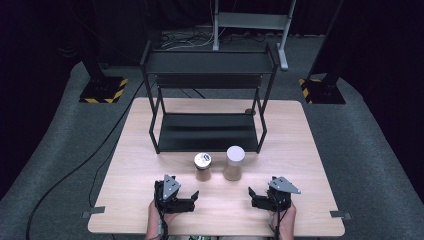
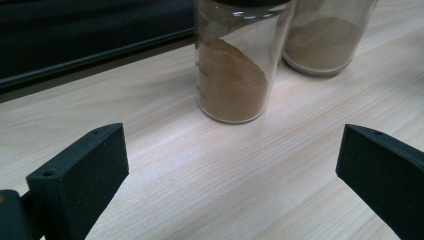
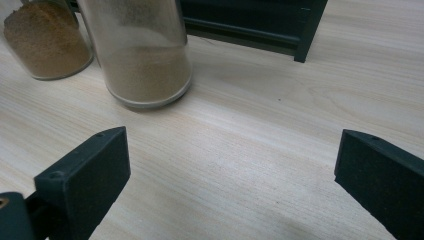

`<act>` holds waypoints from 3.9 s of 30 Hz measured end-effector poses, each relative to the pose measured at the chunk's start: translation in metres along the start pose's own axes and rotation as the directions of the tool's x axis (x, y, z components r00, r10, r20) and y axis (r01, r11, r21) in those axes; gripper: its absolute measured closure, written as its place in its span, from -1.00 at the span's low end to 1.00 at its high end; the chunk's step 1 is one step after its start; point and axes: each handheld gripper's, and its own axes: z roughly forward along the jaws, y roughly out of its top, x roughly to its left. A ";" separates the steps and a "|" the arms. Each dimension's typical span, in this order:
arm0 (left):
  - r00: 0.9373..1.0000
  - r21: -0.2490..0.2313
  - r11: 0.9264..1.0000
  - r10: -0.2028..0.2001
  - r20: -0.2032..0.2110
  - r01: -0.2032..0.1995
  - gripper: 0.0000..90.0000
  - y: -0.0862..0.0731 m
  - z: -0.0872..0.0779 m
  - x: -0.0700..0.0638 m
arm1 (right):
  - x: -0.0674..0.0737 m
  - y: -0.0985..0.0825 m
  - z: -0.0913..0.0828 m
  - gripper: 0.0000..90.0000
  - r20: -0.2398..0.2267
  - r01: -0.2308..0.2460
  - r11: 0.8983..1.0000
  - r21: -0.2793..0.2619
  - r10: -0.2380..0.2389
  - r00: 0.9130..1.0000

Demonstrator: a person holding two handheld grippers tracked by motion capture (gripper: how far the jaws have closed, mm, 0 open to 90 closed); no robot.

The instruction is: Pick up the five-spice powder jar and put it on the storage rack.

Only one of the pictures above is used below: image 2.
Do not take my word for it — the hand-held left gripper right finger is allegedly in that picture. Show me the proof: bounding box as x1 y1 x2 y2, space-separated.
335 123 424 240

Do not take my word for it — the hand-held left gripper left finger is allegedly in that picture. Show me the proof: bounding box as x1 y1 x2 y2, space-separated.
25 122 130 240

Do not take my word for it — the glass jar of pale powder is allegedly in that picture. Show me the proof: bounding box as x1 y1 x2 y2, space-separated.
282 0 379 77

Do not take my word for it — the glass jar of orange-brown powder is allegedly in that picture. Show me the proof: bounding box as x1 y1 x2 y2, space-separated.
194 0 298 125

